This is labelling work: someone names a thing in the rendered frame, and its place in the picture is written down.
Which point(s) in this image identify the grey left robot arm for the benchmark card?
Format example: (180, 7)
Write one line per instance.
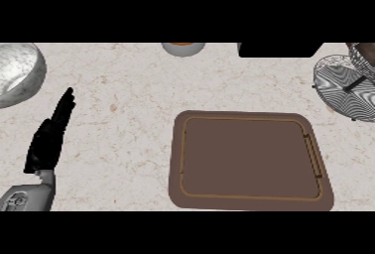
(29, 195)

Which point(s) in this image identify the black appliance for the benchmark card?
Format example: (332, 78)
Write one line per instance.
(277, 49)

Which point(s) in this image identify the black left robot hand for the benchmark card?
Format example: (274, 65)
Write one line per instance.
(46, 145)

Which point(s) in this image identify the white marble bowl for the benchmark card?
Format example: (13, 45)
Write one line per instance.
(18, 73)

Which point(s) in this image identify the brown tray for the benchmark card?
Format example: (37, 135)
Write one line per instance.
(249, 161)

